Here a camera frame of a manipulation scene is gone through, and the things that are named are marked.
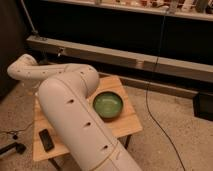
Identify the black tripod foot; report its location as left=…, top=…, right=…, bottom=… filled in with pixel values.
left=0, top=142, right=26, bottom=155

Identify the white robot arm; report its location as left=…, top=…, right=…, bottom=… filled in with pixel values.
left=7, top=54, right=142, bottom=171

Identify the long wooden beam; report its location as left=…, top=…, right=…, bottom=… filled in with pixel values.
left=27, top=35, right=213, bottom=83

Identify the wooden side table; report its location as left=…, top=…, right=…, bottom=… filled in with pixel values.
left=33, top=76, right=142, bottom=161

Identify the green ceramic bowl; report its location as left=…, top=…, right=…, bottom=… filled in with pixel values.
left=92, top=91, right=123, bottom=120

